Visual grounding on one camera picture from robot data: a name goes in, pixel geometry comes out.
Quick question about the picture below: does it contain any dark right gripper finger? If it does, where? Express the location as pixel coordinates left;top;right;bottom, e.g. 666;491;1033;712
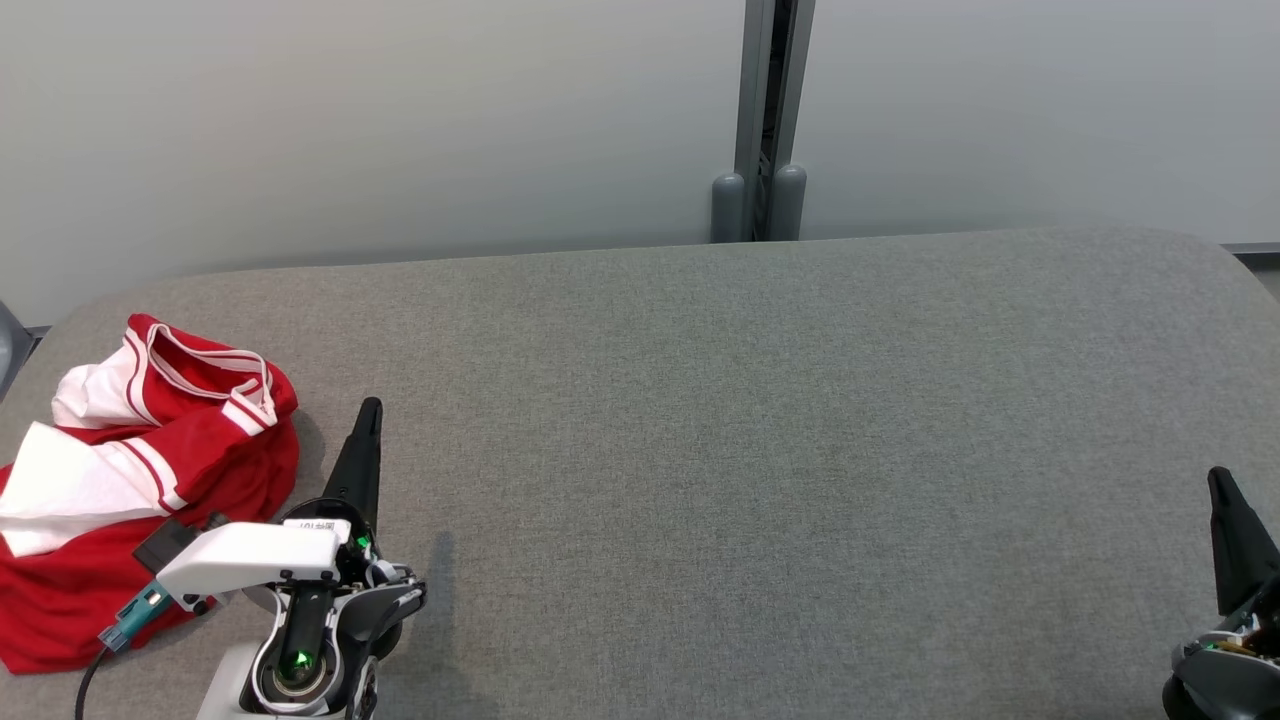
1207;466;1280;616

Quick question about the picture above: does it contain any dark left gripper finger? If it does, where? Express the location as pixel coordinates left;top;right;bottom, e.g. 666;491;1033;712
320;397;384;536

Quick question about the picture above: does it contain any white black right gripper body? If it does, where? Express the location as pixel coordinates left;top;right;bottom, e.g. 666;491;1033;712
1185;580;1280;661

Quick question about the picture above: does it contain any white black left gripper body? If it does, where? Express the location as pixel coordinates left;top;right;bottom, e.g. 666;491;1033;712
155;495;386;601

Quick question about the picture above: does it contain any red shirt with white sleeve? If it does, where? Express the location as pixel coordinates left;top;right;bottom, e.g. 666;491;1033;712
0;405;301;676

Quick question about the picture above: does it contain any grey metal desk leg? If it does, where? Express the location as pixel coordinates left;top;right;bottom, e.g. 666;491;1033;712
0;300;41;401

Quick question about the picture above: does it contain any black cable with teal connector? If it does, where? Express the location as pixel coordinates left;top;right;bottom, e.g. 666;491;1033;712
75;583;176;720

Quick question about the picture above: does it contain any grey metal partition post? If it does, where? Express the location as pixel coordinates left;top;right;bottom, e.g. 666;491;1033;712
768;0;816;242
710;0;779;244

